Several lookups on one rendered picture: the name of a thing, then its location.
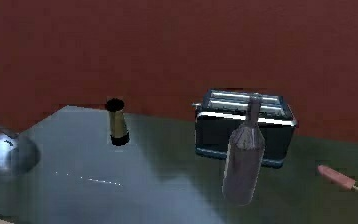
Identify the pink ice lolly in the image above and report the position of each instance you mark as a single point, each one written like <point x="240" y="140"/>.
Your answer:
<point x="335" y="177"/>

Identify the black and chrome toaster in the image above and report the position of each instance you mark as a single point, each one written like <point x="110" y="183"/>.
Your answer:
<point x="213" y="133"/>

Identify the dark purple glass bottle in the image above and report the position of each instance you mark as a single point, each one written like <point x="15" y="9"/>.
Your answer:
<point x="243" y="156"/>

